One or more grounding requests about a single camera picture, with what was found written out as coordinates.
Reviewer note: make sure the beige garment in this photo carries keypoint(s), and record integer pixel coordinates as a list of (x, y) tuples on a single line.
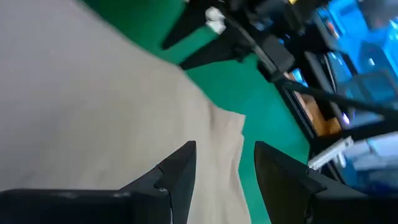
[(93, 109)]

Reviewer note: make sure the black metal table frame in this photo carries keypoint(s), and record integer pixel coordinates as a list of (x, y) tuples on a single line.
[(304, 109)]

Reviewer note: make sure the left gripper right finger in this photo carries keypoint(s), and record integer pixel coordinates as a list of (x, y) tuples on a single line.
[(280, 186)]

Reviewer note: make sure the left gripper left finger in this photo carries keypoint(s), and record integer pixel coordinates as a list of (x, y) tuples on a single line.
[(177, 186)]

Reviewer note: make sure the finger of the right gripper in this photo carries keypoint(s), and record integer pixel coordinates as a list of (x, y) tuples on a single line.
[(217, 53), (186, 28)]

